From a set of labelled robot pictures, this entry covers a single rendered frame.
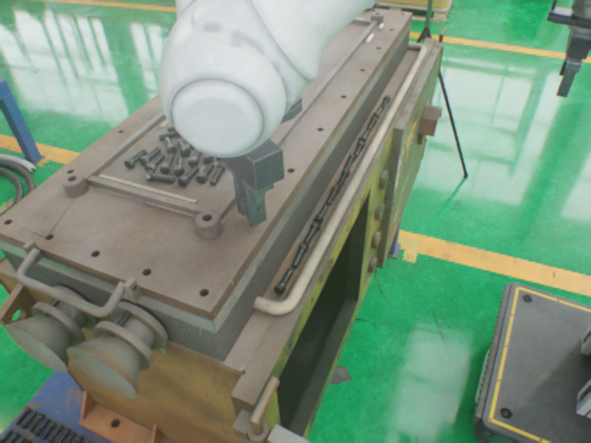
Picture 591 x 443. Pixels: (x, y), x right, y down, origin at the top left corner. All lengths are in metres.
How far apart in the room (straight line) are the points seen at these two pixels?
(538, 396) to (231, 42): 1.71
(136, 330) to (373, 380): 1.51
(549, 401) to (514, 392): 0.12
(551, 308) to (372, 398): 0.84
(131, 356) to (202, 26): 0.50
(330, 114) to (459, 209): 2.02
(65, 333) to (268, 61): 0.61
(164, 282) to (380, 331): 1.67
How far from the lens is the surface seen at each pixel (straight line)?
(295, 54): 0.38
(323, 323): 1.45
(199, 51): 0.35
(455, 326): 2.34
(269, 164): 0.60
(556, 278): 2.75
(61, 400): 1.54
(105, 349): 0.71
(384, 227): 1.47
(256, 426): 0.69
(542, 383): 1.92
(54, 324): 0.84
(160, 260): 0.71
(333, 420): 2.02
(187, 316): 0.68
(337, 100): 1.07
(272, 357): 0.74
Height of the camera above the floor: 1.86
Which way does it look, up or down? 43 degrees down
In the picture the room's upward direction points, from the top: 2 degrees counter-clockwise
